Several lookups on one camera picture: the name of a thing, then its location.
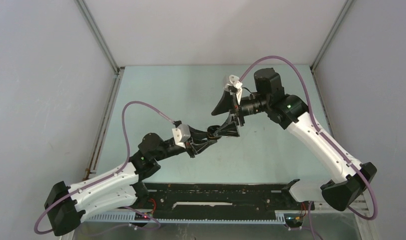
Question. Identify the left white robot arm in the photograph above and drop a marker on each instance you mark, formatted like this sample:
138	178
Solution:
67	206

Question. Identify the black earbud charging case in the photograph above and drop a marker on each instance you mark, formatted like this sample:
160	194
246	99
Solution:
212	129

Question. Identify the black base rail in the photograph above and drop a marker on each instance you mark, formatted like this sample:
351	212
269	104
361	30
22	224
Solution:
218	202

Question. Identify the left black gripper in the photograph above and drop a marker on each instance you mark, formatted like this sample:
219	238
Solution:
196	136

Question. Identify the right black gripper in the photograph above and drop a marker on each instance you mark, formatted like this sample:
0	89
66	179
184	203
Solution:
228	103

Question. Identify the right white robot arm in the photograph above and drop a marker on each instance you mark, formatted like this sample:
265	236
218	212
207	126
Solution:
348	174

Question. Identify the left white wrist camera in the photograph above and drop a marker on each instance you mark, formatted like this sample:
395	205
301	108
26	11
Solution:
181	134

